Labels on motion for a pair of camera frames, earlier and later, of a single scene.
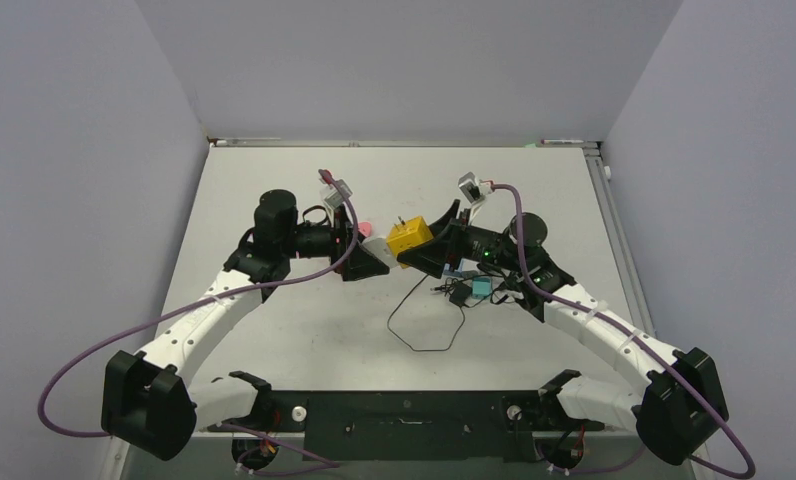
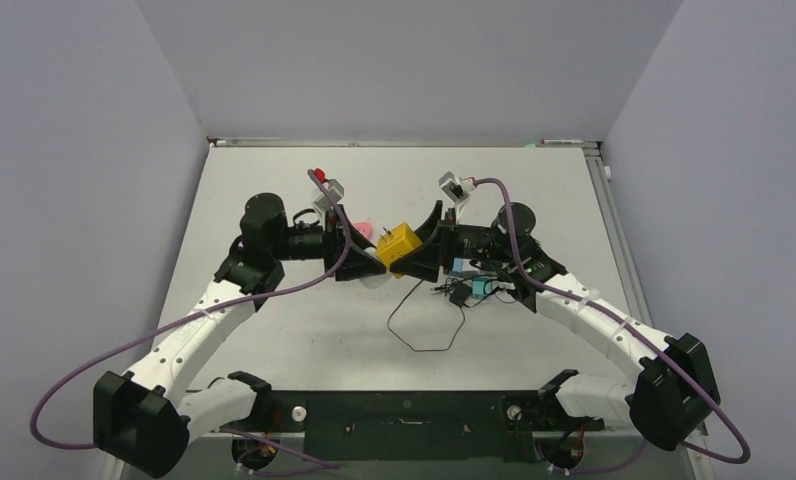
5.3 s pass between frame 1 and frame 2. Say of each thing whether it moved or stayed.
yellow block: moved
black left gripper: stayed
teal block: stayed
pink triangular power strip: stayed
